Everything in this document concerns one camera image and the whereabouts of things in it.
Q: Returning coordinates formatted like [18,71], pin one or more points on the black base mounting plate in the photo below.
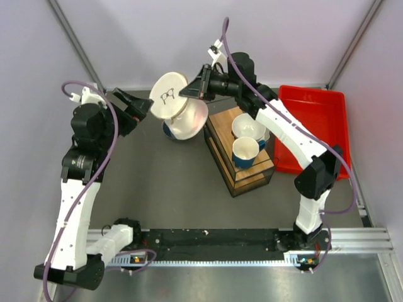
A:
[226,244]

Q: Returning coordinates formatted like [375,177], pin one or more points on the blue ceramic bowl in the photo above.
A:
[167,131]

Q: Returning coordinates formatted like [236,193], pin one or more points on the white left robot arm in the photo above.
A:
[96,124]

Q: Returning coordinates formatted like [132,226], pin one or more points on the white scalloped plate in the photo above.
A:
[267,135]

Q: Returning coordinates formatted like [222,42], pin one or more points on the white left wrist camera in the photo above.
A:
[88,96]

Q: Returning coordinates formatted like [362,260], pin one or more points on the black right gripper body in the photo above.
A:
[215,84]

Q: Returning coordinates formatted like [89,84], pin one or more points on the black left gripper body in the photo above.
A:
[126,122]

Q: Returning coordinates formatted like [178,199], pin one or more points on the black wire wooden shelf rack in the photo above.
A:
[219,139]

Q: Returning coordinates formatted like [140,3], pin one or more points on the blue white mug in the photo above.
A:
[245,150]

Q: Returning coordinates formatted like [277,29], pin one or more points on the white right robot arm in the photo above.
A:
[320,163]

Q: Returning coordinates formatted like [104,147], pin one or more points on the red plastic tray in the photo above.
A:
[322,112]

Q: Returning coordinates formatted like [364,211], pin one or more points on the white ceramic bowl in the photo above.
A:
[244,126]

